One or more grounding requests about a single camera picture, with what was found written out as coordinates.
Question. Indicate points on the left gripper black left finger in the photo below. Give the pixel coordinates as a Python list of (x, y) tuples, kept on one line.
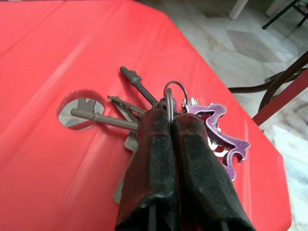
[(154, 168)]

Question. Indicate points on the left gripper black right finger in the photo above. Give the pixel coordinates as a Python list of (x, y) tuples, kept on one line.
[(202, 183)]

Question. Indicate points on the small shiny silver key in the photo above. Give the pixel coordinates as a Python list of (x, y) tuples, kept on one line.
[(191, 102), (214, 145)]

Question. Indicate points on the long grey skeleton key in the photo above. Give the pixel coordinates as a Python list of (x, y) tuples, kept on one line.
[(113, 121), (142, 87)]

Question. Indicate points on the red table leg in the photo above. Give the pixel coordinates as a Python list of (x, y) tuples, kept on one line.
[(281, 96)]

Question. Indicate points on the red table cover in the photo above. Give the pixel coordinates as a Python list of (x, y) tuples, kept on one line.
[(60, 48)]

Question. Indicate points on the white furniture leg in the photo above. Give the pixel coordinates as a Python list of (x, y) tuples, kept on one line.
[(237, 9)]

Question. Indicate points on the black metal chair frame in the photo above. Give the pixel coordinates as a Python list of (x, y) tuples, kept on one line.
[(276, 16)]

